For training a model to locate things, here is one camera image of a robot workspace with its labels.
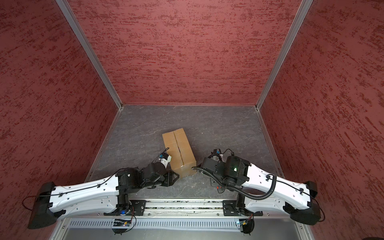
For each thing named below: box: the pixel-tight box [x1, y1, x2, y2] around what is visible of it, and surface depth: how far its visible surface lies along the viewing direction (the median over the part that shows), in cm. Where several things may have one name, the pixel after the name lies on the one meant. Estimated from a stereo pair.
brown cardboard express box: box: [162, 128, 197, 178], surface depth 80 cm
